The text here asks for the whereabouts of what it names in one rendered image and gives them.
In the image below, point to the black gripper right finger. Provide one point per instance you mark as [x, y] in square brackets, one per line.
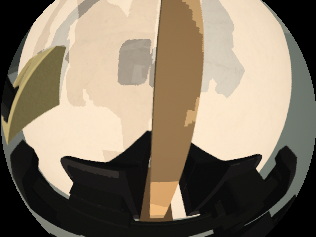
[203, 175]

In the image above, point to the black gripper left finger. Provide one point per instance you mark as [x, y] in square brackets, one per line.
[125, 175]

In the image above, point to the long tan wooden rail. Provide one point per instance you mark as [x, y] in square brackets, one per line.
[177, 84]

